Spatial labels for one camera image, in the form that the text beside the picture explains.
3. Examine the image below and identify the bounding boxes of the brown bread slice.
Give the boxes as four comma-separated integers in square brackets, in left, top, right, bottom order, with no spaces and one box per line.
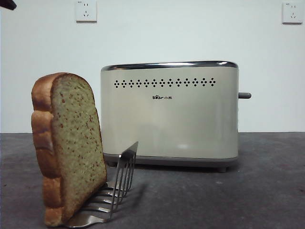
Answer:
[31,72,108,227]

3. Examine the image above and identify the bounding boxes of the steel toast rack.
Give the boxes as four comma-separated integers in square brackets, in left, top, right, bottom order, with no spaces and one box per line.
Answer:
[63,141,139,229]

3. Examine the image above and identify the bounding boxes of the cream two-slot toaster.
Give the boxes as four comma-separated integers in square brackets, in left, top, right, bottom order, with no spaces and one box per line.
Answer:
[100,60,239,173]

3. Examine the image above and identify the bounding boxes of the white wall socket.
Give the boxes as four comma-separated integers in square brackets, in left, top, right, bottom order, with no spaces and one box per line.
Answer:
[76,0,98,23]
[282,2,300,24]

